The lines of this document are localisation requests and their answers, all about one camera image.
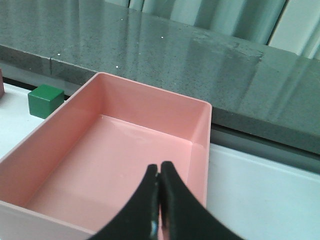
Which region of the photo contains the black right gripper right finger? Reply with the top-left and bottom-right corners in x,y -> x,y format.
159,161 -> 241,240

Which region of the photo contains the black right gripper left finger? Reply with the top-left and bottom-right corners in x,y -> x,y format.
90,164 -> 160,240

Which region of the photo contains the pink plastic bin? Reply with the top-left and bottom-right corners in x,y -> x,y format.
0,72 -> 212,240

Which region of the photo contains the grey stone counter ledge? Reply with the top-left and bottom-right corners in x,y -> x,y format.
0,0 -> 320,154

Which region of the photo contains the right green cube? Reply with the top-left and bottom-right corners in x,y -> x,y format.
27,84 -> 65,119

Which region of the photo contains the pink cube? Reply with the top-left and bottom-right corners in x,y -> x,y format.
0,69 -> 5,99

